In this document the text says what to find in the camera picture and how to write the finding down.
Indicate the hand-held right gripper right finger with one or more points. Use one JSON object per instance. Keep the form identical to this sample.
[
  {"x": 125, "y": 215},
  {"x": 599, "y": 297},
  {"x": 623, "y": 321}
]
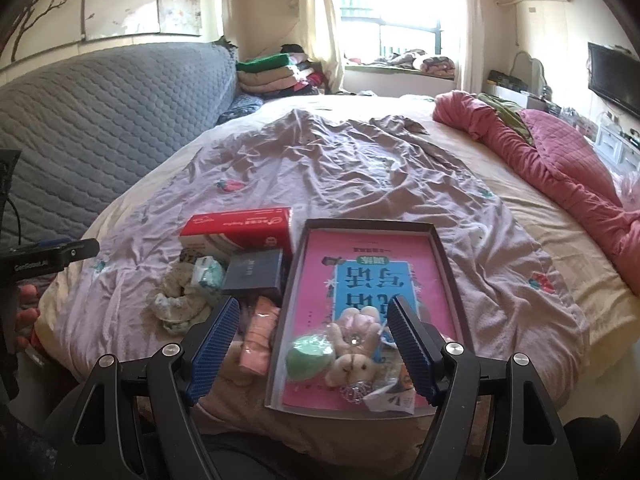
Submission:
[{"x": 415, "y": 355}]

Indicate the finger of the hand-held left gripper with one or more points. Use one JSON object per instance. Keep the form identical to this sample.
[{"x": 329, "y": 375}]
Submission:
[
  {"x": 82, "y": 250},
  {"x": 52, "y": 242}
]

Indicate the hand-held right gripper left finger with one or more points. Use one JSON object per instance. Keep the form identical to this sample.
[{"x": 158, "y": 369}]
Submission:
[{"x": 212, "y": 355}]

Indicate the white printed paper packet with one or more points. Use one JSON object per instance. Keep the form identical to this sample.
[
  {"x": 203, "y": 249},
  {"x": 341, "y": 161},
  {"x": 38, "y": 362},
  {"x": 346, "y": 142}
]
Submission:
[{"x": 395, "y": 397}]

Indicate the beige plush bear toy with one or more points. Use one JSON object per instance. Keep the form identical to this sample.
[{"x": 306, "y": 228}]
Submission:
[{"x": 352, "y": 342}]

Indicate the floral fabric scrunchie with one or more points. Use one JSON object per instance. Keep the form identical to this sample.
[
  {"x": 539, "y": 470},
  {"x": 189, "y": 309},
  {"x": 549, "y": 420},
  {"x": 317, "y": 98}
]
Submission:
[{"x": 175, "y": 302}]

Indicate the grey cardboard box tray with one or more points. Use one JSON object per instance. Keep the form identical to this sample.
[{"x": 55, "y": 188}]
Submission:
[{"x": 450, "y": 280}]

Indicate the green round puff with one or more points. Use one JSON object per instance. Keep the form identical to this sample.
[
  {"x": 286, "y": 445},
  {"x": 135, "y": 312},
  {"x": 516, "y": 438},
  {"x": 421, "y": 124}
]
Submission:
[{"x": 310, "y": 357}]

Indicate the person's left hand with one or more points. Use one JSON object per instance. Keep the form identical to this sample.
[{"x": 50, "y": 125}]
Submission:
[{"x": 27, "y": 320}]

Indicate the pink folded cloth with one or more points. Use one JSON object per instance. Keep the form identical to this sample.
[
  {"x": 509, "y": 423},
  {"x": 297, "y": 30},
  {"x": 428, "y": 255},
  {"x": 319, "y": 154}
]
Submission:
[{"x": 257, "y": 340}]

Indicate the mint green packet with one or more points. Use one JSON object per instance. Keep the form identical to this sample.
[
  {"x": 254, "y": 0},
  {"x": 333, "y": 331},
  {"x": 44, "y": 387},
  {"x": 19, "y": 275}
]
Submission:
[{"x": 209, "y": 272}]

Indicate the dark blue box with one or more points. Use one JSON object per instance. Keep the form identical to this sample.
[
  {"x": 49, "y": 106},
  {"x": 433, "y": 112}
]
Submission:
[{"x": 255, "y": 272}]

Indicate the grey quilted headboard cover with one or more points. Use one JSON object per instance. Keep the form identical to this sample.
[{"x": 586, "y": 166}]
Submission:
[{"x": 100, "y": 125}]

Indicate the red and white box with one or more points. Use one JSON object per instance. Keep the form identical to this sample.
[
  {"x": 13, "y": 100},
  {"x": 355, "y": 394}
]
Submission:
[{"x": 235, "y": 227}]

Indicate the bed with cream sheet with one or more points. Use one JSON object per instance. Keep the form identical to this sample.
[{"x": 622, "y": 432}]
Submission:
[{"x": 545, "y": 215}]

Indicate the dark cloth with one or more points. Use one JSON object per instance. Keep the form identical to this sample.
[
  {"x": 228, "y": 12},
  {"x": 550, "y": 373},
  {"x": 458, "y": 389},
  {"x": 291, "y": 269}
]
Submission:
[{"x": 592, "y": 450}]

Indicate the blue patterned cloth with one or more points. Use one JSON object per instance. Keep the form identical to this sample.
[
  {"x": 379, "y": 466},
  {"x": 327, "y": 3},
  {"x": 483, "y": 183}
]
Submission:
[{"x": 240, "y": 106}]

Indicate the pink quilt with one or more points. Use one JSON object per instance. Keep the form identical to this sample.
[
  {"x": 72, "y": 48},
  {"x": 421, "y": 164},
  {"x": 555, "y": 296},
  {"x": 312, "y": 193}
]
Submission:
[{"x": 560, "y": 175}]

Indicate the pink quilted pillow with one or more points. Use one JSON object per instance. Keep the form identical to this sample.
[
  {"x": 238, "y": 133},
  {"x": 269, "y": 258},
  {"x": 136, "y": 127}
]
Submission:
[{"x": 565, "y": 145}]

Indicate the green cloth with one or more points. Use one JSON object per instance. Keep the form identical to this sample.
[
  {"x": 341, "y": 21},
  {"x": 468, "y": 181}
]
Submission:
[{"x": 505, "y": 110}]

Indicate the stack of folded clothes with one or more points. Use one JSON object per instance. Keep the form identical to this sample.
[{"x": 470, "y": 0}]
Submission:
[{"x": 275, "y": 72}]

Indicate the white cabinet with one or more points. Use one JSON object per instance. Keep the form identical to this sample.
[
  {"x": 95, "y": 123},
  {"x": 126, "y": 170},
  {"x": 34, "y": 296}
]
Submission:
[{"x": 617, "y": 145}]

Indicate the patterned folded bedding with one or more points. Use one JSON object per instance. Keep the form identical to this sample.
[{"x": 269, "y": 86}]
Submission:
[{"x": 425, "y": 62}]

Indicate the white framed mirror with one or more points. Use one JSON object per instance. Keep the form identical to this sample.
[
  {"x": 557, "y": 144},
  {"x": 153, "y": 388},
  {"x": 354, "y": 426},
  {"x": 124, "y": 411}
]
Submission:
[{"x": 527, "y": 70}]

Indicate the cream curtain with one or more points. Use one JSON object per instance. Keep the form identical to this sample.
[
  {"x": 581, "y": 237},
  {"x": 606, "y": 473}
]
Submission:
[
  {"x": 470, "y": 25},
  {"x": 327, "y": 25}
]

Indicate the black television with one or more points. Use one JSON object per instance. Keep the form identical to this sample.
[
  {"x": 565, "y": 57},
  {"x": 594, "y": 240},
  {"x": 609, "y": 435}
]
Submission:
[{"x": 615, "y": 77}]

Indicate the window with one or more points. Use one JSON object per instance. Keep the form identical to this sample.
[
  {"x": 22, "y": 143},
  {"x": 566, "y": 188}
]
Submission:
[{"x": 400, "y": 10}]

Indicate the tree wall painting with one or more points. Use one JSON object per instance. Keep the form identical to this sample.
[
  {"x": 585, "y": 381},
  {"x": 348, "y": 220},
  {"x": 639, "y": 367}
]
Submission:
[{"x": 120, "y": 5}]

